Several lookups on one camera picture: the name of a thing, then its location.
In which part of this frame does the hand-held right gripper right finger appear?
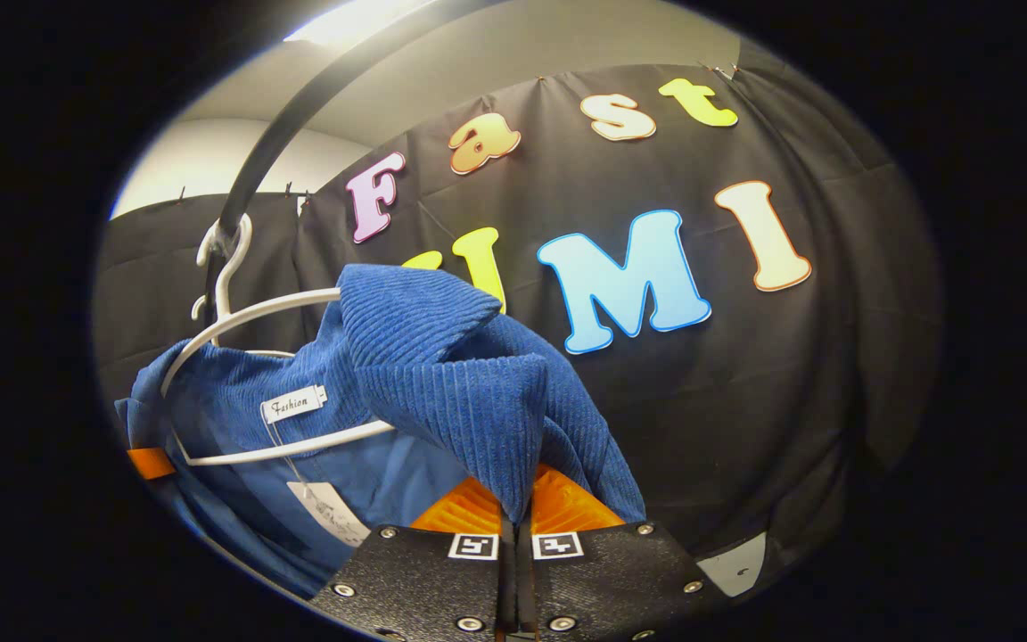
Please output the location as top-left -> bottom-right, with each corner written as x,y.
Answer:
516,464 -> 733,642

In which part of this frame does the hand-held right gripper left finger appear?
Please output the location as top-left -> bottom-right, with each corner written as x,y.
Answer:
307,475 -> 516,642

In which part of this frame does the blue corduroy jacket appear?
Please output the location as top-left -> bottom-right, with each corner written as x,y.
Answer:
114,263 -> 648,600

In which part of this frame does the white clothes hanger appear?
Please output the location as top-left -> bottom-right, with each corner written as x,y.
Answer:
160,212 -> 397,467

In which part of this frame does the black clothes rack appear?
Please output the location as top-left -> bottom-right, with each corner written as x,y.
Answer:
201,0 -> 497,322

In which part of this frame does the black backdrop cloth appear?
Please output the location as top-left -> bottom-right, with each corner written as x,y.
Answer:
93,40 -> 944,589

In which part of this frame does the ceiling light panel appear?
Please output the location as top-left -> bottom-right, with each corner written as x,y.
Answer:
284,0 -> 434,45

